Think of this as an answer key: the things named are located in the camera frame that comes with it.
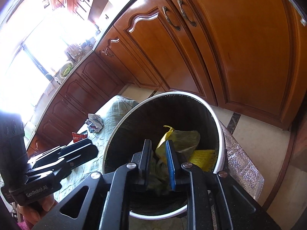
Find green colander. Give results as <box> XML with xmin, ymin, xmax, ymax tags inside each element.
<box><xmin>59</xmin><ymin>61</ymin><xmax>73</xmax><ymax>78</ymax></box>

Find silver foil mat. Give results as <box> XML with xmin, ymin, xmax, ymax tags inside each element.
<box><xmin>219</xmin><ymin>122</ymin><xmax>265</xmax><ymax>200</ymax></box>

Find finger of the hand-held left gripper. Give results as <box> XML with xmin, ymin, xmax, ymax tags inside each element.
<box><xmin>26</xmin><ymin>145</ymin><xmax>99</xmax><ymax>181</ymax></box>
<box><xmin>27</xmin><ymin>139</ymin><xmax>93</xmax><ymax>168</ymax></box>

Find green packet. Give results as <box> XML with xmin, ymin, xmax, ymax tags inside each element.
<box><xmin>147</xmin><ymin>157</ymin><xmax>173</xmax><ymax>196</ymax></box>

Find wooden kitchen base cabinets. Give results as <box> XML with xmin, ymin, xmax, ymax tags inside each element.
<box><xmin>26</xmin><ymin>0</ymin><xmax>307</xmax><ymax>154</ymax></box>

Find person's left hand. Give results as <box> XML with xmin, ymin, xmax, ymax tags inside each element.
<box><xmin>18</xmin><ymin>192</ymin><xmax>58</xmax><ymax>224</ymax></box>

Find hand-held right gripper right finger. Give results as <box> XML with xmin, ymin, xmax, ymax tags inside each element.
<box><xmin>165</xmin><ymin>139</ymin><xmax>281</xmax><ymax>230</ymax></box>

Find yellow plastic wrapper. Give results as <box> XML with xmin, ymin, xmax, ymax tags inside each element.
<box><xmin>156</xmin><ymin>125</ymin><xmax>201</xmax><ymax>159</ymax></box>

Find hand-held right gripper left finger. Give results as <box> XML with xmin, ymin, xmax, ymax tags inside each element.
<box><xmin>32</xmin><ymin>139</ymin><xmax>154</xmax><ymax>230</ymax></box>

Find crumpled blue white wrapper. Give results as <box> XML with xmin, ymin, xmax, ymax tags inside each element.
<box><xmin>85</xmin><ymin>114</ymin><xmax>104</xmax><ymax>133</ymax></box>

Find red wrapper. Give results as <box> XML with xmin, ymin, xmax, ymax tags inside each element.
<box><xmin>72</xmin><ymin>132</ymin><xmax>88</xmax><ymax>142</ymax></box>

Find kitchen window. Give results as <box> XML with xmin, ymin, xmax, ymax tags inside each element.
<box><xmin>0</xmin><ymin>5</ymin><xmax>96</xmax><ymax>115</ymax></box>

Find white rimmed trash bin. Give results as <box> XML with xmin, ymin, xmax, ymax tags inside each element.
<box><xmin>103</xmin><ymin>91</ymin><xmax>226</xmax><ymax>219</ymax></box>

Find yellow foam fruit net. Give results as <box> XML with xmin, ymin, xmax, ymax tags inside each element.
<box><xmin>189</xmin><ymin>149</ymin><xmax>216</xmax><ymax>172</ymax></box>

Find green floral tablecloth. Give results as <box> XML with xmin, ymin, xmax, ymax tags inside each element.
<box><xmin>51</xmin><ymin>95</ymin><xmax>139</xmax><ymax>197</ymax></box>

